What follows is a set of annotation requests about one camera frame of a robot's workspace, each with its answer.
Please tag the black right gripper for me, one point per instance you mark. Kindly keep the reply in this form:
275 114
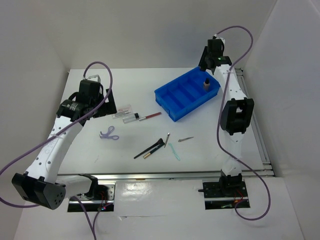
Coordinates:
202 63

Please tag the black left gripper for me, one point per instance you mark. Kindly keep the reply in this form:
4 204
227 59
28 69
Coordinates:
108 108

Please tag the beige foundation bottle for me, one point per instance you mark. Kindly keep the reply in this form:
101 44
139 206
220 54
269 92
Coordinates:
206 85

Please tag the purple eyelash curler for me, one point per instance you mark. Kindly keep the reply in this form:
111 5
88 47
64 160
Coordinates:
109 134

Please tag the clear tube black cap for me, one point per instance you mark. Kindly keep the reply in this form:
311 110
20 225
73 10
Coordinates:
130 118

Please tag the red lip gloss tube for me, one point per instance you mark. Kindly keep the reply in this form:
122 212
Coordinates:
149 116

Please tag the green gold mascara pencil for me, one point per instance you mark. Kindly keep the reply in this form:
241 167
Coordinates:
153 150

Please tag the silver small tool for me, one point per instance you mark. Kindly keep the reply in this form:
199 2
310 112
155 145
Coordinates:
167 138

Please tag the teal plastic applicator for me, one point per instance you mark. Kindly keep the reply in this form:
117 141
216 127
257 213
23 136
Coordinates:
174 151

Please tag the metal tweezers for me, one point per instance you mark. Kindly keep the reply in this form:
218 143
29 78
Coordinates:
185 139

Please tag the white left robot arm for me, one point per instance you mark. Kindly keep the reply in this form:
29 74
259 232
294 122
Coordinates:
40 183

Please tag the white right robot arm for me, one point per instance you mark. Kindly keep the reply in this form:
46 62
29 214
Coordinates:
235 116

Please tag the black makeup brush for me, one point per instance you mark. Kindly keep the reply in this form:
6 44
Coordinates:
160 141

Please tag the clear false eyelash case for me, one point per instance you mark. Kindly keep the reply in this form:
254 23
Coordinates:
122 111

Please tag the blue compartment tray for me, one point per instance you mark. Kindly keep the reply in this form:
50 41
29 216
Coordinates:
185 93

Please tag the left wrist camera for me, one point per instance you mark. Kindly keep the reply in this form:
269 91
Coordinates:
94 78

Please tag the aluminium side rail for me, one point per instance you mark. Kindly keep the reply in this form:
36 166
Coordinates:
254 152

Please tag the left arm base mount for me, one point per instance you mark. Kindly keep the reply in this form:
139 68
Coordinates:
103 199

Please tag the aluminium front rail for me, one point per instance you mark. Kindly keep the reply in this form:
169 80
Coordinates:
170 175

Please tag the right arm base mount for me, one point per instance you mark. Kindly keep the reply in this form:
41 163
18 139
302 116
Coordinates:
218 198

